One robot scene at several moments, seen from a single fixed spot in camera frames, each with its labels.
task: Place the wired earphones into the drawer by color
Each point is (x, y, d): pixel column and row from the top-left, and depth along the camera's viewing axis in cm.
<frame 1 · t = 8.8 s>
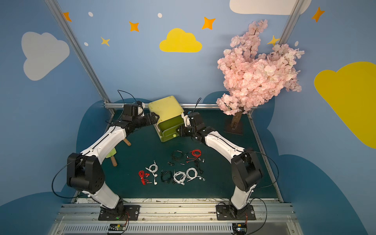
left hand: (152, 116, 89), fingers open
right hand: (179, 128, 87), fingers closed
yellow-green drawer cabinet: (170, 118, 90), point 22 cm above the table
red wired earphones right: (196, 152, 98), on the table
black wired earphones upper: (176, 156, 98), on the table
red wired earphones left: (142, 175, 88), on the table
white wired earphones left: (153, 168, 91), on the table
black wired earphones lower: (166, 176, 88), on the table
white wired earphones middle: (182, 180, 86), point 2 cm above the table
white wired earphones right: (190, 178, 88), on the table
black wired earphones right: (197, 163, 92), point 2 cm above the table

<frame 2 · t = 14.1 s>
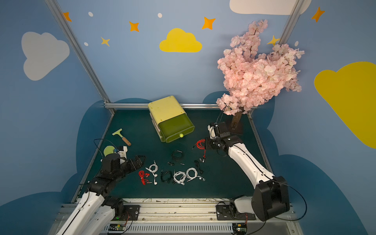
left hand: (139, 157, 80), fingers open
right hand: (207, 141, 85), fingers closed
red wired earphones right: (200, 144, 85), point 16 cm above the table
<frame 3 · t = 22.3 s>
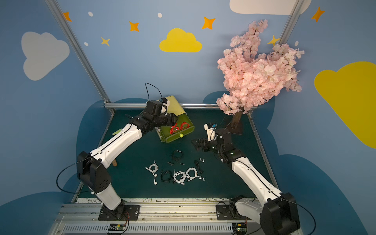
left hand: (174, 115, 82), fingers open
right hand: (199, 138, 80), fingers open
red wired earphones right: (181, 128, 93), point 15 cm above the table
red wired earphones left: (174, 129, 92), point 16 cm above the table
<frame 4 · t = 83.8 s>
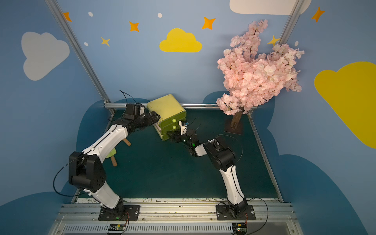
left hand: (154, 117, 89), fingers open
right hand: (172, 130, 98), fingers open
